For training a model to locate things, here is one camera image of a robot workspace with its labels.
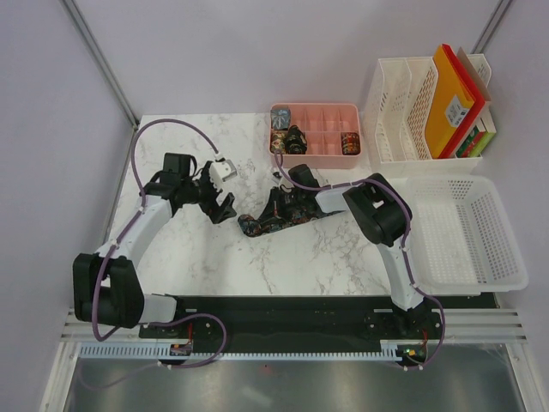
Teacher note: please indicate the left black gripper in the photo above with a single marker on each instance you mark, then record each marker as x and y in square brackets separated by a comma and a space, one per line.
[217, 214]

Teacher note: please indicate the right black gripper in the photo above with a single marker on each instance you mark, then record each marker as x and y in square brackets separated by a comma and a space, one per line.
[274, 209]

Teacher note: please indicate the dark floral patterned tie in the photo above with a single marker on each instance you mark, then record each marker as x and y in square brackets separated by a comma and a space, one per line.
[251, 228]

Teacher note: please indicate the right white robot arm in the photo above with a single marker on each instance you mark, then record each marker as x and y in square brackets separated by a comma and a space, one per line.
[381, 214]

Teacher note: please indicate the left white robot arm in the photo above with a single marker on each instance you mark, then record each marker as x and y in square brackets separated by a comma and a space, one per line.
[106, 286]

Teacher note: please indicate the black rolled tie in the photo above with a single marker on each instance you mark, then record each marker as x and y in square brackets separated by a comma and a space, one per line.
[295, 141]

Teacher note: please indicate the beige floral rolled tie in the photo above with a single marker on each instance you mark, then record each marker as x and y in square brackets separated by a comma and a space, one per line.
[278, 141]

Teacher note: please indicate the grey rolled tie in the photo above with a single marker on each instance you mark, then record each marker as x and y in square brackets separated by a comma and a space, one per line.
[280, 118]

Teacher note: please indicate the pink compartment organizer box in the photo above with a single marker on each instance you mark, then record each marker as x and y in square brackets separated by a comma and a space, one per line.
[322, 124]

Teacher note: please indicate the red rolled tie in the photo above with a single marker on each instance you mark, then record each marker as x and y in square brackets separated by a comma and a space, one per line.
[350, 143]

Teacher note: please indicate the white file organizer rack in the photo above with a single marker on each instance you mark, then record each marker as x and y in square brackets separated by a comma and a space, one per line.
[395, 116]

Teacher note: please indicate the white perforated plastic basket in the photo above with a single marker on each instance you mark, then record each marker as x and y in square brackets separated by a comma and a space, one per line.
[461, 240]

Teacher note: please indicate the orange folder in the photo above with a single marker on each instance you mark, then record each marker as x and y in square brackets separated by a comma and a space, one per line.
[450, 105]

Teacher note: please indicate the green book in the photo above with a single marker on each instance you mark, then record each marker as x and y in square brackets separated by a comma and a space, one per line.
[474, 143]

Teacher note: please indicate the red folder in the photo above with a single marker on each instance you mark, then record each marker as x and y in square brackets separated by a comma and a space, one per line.
[474, 113]

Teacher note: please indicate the brown cardboard folder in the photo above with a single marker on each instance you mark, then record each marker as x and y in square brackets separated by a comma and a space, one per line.
[479, 69]

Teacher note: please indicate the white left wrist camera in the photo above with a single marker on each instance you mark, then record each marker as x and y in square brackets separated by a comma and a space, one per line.
[221, 171]

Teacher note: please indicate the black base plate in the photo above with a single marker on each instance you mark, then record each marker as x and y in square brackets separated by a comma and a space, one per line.
[302, 324]

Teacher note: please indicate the white slotted cable duct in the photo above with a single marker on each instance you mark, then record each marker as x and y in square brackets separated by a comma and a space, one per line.
[169, 352]

